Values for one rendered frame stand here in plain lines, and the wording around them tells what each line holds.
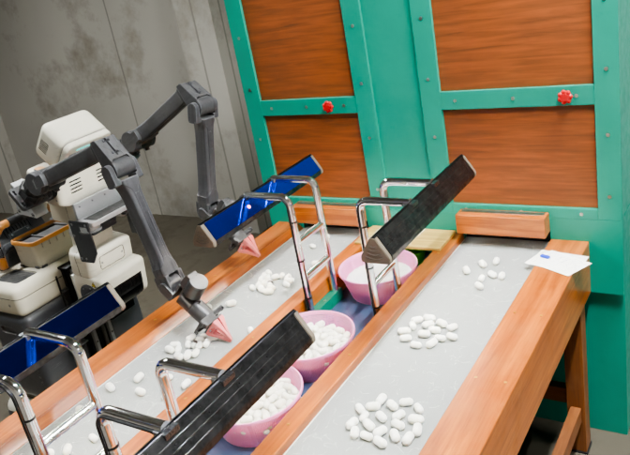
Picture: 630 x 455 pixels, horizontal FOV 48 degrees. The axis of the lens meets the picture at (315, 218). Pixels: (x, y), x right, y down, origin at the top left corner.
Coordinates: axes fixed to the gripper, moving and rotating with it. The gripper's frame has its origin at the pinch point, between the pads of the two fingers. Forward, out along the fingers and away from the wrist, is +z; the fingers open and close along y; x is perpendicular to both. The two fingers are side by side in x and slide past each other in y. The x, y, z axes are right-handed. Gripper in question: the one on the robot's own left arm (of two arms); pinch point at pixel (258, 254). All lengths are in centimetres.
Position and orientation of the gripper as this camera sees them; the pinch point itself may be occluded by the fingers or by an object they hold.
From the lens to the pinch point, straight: 249.5
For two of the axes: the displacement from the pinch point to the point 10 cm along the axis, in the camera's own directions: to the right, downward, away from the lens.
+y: 5.1, -4.0, 7.6
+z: 7.5, 6.4, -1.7
